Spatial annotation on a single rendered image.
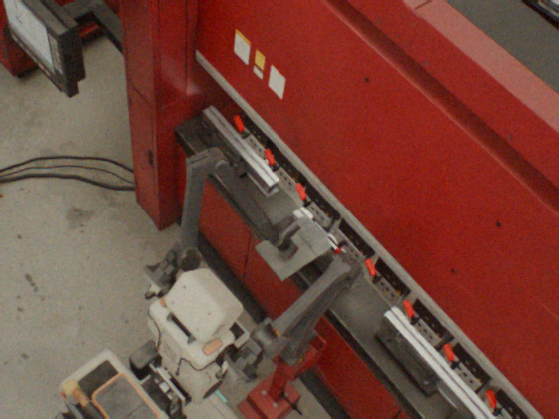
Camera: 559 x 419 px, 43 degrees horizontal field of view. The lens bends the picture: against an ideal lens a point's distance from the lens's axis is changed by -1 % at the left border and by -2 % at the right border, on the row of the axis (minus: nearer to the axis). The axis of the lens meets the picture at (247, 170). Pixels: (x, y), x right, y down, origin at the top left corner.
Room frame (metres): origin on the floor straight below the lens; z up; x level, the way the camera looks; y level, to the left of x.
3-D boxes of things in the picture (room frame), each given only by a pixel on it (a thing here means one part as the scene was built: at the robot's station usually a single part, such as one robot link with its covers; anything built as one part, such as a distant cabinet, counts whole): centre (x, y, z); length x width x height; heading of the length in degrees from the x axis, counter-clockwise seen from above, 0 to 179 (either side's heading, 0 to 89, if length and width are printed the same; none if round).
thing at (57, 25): (2.03, 0.89, 1.42); 0.45 x 0.12 x 0.36; 49
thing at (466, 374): (0.98, -0.87, 1.19); 0.15 x 0.09 x 0.17; 44
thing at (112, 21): (2.29, 0.76, 1.18); 0.40 x 0.24 x 0.07; 44
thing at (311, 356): (1.13, -0.28, 0.75); 0.20 x 0.16 x 0.18; 48
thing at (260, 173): (1.94, 0.05, 0.92); 0.50 x 0.06 x 0.10; 44
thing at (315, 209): (1.56, -0.31, 1.19); 0.15 x 0.09 x 0.17; 44
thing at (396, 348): (1.07, -0.71, 0.89); 0.30 x 0.05 x 0.03; 44
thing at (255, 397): (1.11, -0.26, 0.06); 0.25 x 0.20 x 0.12; 138
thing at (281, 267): (1.44, -0.23, 1.00); 0.26 x 0.18 x 0.01; 134
